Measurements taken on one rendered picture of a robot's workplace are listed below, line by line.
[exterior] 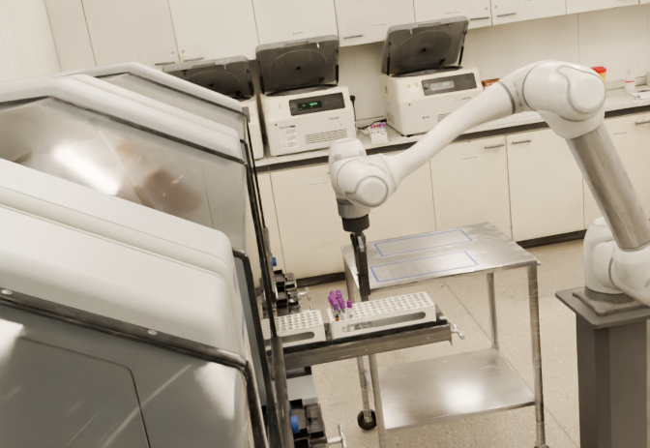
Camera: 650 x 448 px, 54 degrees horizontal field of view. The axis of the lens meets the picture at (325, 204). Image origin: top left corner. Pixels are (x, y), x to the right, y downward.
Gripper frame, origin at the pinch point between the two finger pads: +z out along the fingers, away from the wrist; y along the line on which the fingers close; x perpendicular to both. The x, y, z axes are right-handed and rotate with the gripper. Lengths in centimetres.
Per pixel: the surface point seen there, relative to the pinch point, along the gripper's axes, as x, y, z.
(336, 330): 10.0, -5.0, 10.2
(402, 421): -11, 29, 66
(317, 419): 19.4, -41.3, 12.7
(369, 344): 1.6, -6.6, 15.5
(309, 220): 1, 229, 46
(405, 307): -10.5, -3.0, 7.9
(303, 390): 21.6, -14.8, 20.8
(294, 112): 0, 231, -23
